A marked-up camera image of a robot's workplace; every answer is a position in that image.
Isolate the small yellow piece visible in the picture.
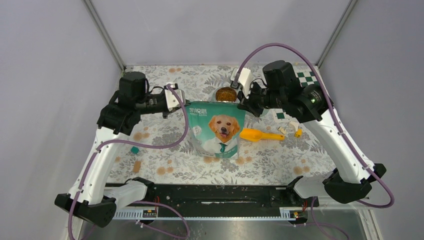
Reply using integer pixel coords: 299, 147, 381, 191
294, 128, 303, 138

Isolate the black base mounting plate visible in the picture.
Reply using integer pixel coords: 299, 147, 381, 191
123, 184, 309, 218

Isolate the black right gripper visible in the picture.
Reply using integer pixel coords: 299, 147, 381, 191
239, 79, 287, 117

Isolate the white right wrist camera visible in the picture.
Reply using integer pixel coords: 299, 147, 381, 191
230, 67, 254, 99

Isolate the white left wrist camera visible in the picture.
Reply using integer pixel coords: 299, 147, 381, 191
164, 82, 187, 112

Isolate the small teal cube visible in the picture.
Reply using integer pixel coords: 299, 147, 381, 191
130, 146, 140, 155

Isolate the mint double pet bowl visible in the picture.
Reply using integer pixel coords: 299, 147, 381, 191
204, 86, 255, 120

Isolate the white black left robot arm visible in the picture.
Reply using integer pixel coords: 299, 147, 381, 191
54, 71, 187, 228

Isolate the green white checkerboard mat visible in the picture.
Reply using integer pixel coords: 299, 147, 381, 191
271, 67, 319, 123

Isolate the floral table mat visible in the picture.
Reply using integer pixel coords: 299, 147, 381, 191
107, 65, 335, 185

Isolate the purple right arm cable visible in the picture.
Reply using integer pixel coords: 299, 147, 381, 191
231, 43, 396, 240

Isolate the small tan wooden block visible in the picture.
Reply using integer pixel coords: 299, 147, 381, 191
132, 160, 142, 173

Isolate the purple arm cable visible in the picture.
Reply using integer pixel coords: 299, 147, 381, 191
67, 83, 191, 240
231, 43, 396, 240

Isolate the teal pet food bag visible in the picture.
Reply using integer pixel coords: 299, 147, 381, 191
185, 101, 246, 159

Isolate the white slotted cable duct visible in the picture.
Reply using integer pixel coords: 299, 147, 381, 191
112, 206, 308, 221

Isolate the small cream crumb piece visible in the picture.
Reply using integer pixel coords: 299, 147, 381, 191
278, 126, 287, 135

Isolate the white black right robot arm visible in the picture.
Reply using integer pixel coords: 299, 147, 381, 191
232, 60, 386, 206

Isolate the yellow plastic scoop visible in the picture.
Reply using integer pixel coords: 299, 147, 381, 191
239, 128, 285, 142

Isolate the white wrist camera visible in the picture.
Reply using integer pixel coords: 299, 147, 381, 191
230, 67, 254, 99
164, 82, 187, 112

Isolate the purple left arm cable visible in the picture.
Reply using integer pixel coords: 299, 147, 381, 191
67, 83, 191, 240

